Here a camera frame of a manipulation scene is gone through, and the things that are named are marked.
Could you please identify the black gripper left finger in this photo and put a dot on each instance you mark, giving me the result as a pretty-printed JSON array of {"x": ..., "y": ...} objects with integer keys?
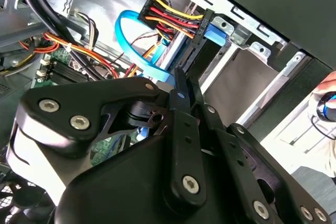
[{"x": 65, "y": 103}]

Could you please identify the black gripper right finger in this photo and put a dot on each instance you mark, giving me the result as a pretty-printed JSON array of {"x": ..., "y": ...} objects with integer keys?
[{"x": 228, "y": 140}]

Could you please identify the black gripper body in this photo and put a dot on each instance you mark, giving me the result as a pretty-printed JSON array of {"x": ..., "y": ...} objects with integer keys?
[{"x": 126, "y": 187}]

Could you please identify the hard disk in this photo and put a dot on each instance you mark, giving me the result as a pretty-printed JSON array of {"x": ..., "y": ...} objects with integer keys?
[{"x": 215, "y": 35}]

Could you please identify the person hand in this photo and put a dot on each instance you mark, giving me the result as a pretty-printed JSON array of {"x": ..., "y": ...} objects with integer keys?
[{"x": 328, "y": 83}]

